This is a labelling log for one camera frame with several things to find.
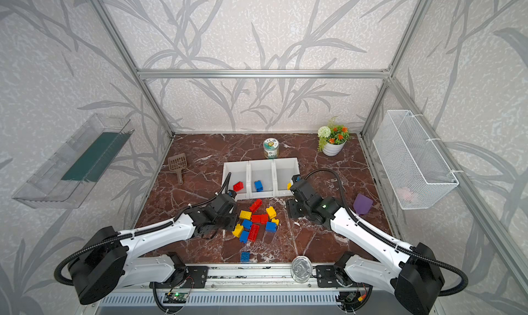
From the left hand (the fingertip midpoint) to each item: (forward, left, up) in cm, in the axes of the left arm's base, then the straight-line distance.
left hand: (239, 213), depth 86 cm
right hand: (+4, -22, +9) cm, 24 cm away
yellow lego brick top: (0, -2, -1) cm, 3 cm away
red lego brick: (+14, +3, -2) cm, 14 cm away
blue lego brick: (+14, -7, -2) cm, 16 cm away
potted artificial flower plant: (+36, -43, +9) cm, 57 cm away
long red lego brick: (-7, -6, -3) cm, 10 cm away
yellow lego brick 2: (-7, 0, 0) cm, 7 cm away
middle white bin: (+19, -8, -3) cm, 21 cm away
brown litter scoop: (+29, +37, -5) cm, 47 cm away
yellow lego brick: (-1, -20, +26) cm, 33 cm away
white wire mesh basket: (+1, -57, +33) cm, 66 cm away
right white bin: (+26, -19, -6) cm, 33 cm away
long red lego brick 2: (+4, -7, -1) cm, 8 cm away
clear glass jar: (-21, -25, +3) cm, 32 cm away
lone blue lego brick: (-16, -4, -1) cm, 17 cm away
